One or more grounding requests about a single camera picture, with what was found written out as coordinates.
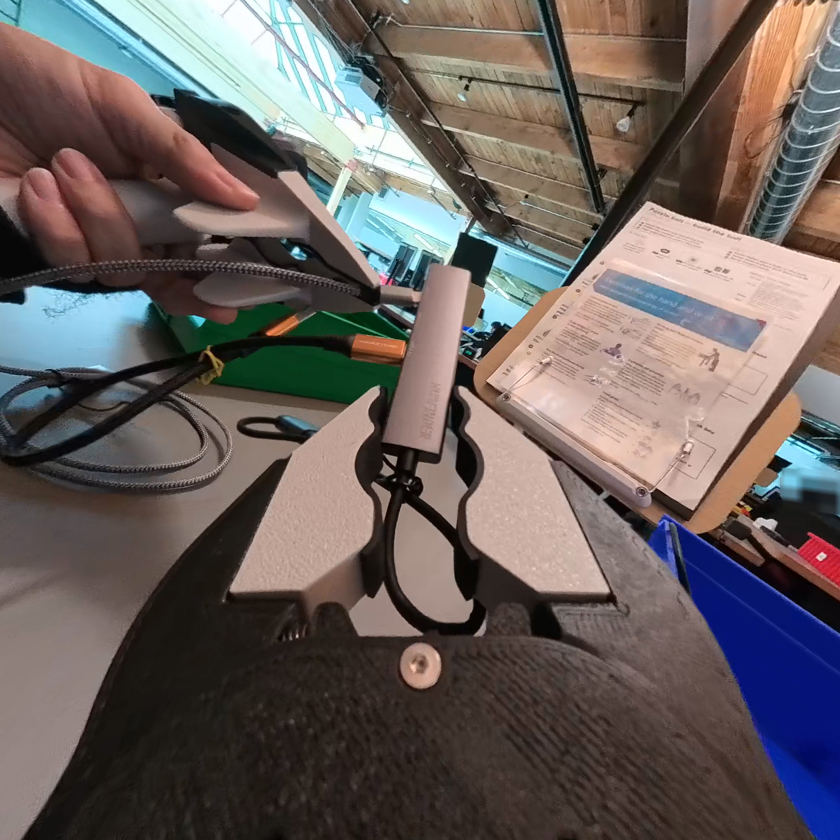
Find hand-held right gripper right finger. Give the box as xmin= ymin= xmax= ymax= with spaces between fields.
xmin=451 ymin=386 xmax=613 ymax=605

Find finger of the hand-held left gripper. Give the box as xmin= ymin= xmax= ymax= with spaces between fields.
xmin=172 ymin=143 xmax=383 ymax=291
xmin=194 ymin=270 xmax=382 ymax=316

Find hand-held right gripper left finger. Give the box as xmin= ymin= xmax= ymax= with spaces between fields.
xmin=227 ymin=386 xmax=389 ymax=610

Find grey braided cable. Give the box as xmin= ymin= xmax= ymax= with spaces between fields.
xmin=0 ymin=258 xmax=425 ymax=494

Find black cable with orange plugs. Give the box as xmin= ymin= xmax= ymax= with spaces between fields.
xmin=0 ymin=310 xmax=406 ymax=470

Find grey usb hub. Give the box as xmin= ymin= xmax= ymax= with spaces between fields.
xmin=374 ymin=264 xmax=490 ymax=635

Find grey desk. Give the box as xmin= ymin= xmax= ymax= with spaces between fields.
xmin=0 ymin=289 xmax=460 ymax=690

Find person's left hand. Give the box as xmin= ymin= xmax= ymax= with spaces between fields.
xmin=0 ymin=23 xmax=261 ymax=324

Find green plastic bin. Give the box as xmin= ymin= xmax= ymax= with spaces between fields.
xmin=154 ymin=302 xmax=411 ymax=404

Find white ceiling unit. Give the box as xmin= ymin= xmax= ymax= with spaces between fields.
xmin=335 ymin=62 xmax=383 ymax=99

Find black upright panel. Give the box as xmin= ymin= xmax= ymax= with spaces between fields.
xmin=451 ymin=233 xmax=500 ymax=287

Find instruction sheets on stand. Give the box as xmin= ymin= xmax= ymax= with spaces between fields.
xmin=474 ymin=203 xmax=840 ymax=536

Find printed instruction sheet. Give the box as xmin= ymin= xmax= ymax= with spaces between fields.
xmin=486 ymin=203 xmax=840 ymax=501

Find blue plastic bin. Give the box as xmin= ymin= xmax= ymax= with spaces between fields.
xmin=650 ymin=515 xmax=840 ymax=840

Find black stand pole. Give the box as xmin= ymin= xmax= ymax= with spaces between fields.
xmin=563 ymin=0 xmax=777 ymax=284

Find dark usb plug cable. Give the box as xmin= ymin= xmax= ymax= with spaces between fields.
xmin=236 ymin=413 xmax=324 ymax=442

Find silver ventilation duct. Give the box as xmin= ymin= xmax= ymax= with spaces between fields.
xmin=748 ymin=0 xmax=840 ymax=245

